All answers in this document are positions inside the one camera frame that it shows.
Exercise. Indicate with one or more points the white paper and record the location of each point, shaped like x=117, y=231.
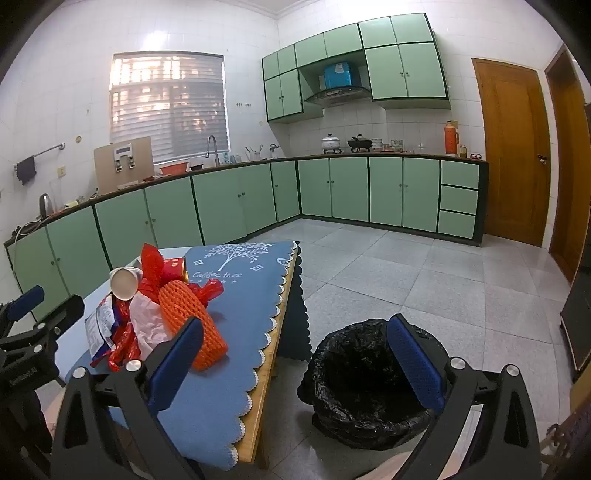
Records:
x=147, y=323

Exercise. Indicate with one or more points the window blind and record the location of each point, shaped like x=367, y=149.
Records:
x=171, y=106

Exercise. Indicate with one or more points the green base cabinets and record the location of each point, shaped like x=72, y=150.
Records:
x=351, y=189

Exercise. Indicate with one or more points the blue scalloped tablecloth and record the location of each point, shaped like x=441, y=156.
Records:
x=249, y=314

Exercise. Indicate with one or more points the red plastic bag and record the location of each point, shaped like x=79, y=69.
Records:
x=122, y=348

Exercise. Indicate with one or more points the wooden door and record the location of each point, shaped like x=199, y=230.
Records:
x=570, y=184
x=508, y=152

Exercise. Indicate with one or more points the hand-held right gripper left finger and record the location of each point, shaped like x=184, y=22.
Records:
x=178, y=360

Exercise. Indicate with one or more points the orange foam net sleeve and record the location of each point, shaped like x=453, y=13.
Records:
x=180, y=300

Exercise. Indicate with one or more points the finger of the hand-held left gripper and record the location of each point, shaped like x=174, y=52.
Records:
x=24, y=299
x=62, y=310

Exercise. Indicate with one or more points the dark towel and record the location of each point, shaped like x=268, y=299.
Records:
x=26, y=170

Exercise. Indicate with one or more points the carved wooden chair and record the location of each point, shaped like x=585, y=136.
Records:
x=575, y=434

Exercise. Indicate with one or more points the metal towel rail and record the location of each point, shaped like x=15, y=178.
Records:
x=44, y=151

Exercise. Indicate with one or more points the blue box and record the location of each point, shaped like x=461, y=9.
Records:
x=338, y=74

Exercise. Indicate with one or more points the white pot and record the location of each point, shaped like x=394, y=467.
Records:
x=331, y=142

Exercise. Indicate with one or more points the red basin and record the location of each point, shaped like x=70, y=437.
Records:
x=174, y=168

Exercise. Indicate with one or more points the bin with black bag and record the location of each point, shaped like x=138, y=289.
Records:
x=360, y=369

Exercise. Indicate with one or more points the white blue snack packet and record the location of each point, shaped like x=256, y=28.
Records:
x=99, y=323

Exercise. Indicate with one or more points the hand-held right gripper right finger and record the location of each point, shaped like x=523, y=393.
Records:
x=413, y=364

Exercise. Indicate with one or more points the green wall cabinets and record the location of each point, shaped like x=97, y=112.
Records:
x=401, y=69

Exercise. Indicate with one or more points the red gold paper cup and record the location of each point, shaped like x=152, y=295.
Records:
x=174, y=266

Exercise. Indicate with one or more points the wooden table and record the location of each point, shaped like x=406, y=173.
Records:
x=257, y=424

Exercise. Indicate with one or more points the black wok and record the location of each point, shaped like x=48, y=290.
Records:
x=359, y=144

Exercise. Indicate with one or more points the white paper cup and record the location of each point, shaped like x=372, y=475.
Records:
x=123, y=282

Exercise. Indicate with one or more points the dark appliance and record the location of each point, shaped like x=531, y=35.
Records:
x=579, y=318

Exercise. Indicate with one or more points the metal faucet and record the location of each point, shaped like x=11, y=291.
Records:
x=211, y=147

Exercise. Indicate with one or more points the red thermos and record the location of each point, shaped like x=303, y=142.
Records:
x=449, y=138

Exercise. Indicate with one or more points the range hood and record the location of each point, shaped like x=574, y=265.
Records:
x=337, y=94

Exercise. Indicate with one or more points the cardboard box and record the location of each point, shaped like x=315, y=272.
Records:
x=106, y=175

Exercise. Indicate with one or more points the white utensil holder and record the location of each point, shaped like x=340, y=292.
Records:
x=253, y=155

